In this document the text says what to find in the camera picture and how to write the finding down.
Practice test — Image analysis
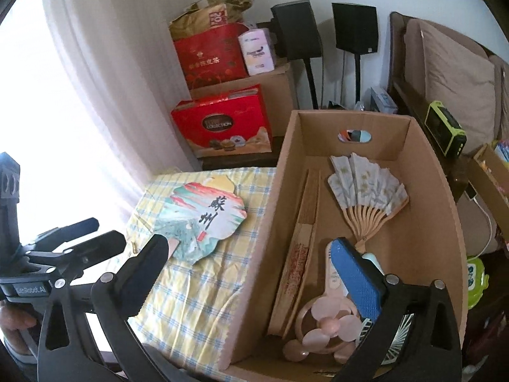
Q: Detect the blue handheld daisy fan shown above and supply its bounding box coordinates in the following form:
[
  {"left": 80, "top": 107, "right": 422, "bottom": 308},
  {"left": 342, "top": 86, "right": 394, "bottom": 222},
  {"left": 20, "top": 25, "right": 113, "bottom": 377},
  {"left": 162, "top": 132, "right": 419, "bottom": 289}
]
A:
[{"left": 357, "top": 251, "right": 415, "bottom": 367}]

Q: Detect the pink handheld fan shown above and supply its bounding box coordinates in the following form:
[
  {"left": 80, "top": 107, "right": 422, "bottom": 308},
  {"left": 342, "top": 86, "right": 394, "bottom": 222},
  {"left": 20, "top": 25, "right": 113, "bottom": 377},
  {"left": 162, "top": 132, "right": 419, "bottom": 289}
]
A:
[{"left": 282, "top": 245, "right": 362, "bottom": 365}]

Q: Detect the painted paddle fan wooden handle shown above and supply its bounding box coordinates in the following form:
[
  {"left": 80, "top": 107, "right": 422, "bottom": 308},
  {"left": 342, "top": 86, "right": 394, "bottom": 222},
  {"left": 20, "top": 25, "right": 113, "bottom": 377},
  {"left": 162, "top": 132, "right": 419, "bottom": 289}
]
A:
[{"left": 154, "top": 175, "right": 247, "bottom": 265}]

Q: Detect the brown folding fan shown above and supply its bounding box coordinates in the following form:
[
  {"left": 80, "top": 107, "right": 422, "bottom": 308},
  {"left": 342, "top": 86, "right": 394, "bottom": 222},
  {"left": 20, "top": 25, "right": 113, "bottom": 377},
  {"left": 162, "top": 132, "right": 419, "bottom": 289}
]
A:
[{"left": 267, "top": 168, "right": 320, "bottom": 338}]

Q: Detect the white paper folding fan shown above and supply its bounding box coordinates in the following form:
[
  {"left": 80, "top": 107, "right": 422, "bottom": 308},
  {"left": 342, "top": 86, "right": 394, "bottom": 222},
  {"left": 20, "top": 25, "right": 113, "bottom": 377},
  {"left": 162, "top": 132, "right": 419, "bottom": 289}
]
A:
[{"left": 328, "top": 153, "right": 409, "bottom": 253}]

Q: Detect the person's left hand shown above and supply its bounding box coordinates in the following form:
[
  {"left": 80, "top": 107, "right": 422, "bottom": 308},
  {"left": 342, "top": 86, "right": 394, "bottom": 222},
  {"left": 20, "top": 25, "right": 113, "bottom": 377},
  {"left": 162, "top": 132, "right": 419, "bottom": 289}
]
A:
[{"left": 0, "top": 301, "right": 37, "bottom": 355}]

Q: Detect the large cardboard box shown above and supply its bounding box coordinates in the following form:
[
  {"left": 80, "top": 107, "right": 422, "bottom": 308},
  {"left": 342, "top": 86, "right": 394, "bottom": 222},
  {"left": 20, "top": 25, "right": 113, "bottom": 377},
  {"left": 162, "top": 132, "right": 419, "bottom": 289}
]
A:
[{"left": 218, "top": 110, "right": 468, "bottom": 381}]

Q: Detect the yellow blue plaid cloth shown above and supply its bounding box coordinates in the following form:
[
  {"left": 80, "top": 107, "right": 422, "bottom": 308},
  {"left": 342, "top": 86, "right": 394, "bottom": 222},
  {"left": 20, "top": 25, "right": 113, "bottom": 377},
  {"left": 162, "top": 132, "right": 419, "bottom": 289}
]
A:
[{"left": 126, "top": 167, "right": 276, "bottom": 381}]

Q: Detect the white curtain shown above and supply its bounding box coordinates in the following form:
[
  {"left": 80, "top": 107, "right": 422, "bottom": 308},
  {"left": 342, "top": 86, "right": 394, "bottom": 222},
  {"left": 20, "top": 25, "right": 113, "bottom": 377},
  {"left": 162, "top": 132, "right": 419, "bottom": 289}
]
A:
[{"left": 1, "top": 0, "right": 199, "bottom": 242}]

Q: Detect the small cardboard box right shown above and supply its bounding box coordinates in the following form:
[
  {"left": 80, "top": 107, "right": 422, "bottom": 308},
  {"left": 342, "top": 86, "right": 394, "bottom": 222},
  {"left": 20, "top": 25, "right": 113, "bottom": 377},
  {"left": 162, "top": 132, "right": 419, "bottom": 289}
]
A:
[{"left": 467, "top": 144, "right": 509, "bottom": 241}]

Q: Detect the green black device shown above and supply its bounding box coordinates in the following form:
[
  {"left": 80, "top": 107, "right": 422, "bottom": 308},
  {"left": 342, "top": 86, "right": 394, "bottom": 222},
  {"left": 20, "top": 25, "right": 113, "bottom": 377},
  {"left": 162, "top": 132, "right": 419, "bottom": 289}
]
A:
[{"left": 424, "top": 101, "right": 467, "bottom": 159}]

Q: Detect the red collection gift box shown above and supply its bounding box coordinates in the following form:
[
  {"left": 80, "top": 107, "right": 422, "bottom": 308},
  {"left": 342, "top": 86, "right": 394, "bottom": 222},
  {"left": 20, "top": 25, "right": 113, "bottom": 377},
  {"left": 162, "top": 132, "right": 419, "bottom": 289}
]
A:
[{"left": 171, "top": 85, "right": 273, "bottom": 158}]

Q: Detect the red gift bag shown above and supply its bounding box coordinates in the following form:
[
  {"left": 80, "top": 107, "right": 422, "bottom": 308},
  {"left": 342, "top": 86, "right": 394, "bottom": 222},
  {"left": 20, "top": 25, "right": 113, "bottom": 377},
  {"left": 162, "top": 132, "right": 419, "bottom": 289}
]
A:
[{"left": 174, "top": 23, "right": 248, "bottom": 90}]

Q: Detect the brown cardboard box behind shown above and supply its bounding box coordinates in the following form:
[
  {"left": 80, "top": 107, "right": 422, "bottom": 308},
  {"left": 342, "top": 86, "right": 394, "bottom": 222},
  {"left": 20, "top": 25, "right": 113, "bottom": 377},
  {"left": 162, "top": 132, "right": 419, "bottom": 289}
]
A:
[{"left": 190, "top": 61, "right": 298, "bottom": 136}]

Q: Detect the brown sofa cushion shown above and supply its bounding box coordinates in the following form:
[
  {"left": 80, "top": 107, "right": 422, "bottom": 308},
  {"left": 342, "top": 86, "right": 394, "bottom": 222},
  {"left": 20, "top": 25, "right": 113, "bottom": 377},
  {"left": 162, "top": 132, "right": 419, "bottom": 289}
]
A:
[{"left": 404, "top": 18, "right": 501, "bottom": 155}]

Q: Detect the pink tissue pack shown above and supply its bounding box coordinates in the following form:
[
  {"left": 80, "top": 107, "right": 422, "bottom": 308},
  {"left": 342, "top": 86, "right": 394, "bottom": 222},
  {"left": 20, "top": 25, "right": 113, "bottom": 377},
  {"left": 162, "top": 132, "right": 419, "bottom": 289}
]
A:
[{"left": 238, "top": 29, "right": 276, "bottom": 76}]

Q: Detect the gold paper bag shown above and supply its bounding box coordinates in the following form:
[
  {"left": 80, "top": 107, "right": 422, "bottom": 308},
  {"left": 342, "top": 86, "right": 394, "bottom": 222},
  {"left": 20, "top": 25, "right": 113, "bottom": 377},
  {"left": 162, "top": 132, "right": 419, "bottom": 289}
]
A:
[{"left": 168, "top": 0, "right": 255, "bottom": 41}]

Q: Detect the right black speaker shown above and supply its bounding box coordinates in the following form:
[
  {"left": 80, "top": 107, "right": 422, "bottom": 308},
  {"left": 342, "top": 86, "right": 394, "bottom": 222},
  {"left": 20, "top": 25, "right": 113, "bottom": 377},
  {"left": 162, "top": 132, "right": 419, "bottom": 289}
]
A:
[{"left": 331, "top": 3, "right": 379, "bottom": 55}]

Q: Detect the black speaker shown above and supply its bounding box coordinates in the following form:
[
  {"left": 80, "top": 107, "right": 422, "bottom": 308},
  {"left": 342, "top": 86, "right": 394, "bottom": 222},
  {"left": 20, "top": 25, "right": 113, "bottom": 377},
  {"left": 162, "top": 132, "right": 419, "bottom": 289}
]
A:
[
  {"left": 271, "top": 0, "right": 323, "bottom": 60},
  {"left": 331, "top": 3, "right": 379, "bottom": 55}
]

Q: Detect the left black speaker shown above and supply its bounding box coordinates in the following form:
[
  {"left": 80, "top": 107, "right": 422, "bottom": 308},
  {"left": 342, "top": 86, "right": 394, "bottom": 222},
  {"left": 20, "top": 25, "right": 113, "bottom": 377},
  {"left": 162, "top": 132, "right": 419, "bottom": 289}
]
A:
[{"left": 271, "top": 0, "right": 323, "bottom": 60}]

